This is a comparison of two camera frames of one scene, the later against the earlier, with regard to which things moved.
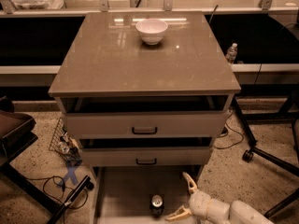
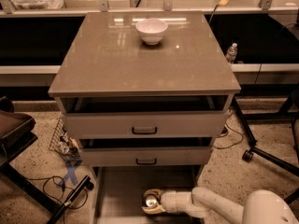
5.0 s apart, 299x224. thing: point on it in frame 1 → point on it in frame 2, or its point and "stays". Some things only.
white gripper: [200, 203] → [168, 202]
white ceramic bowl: [151, 30] stays
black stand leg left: [85, 182] stays
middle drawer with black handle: [182, 156] stays
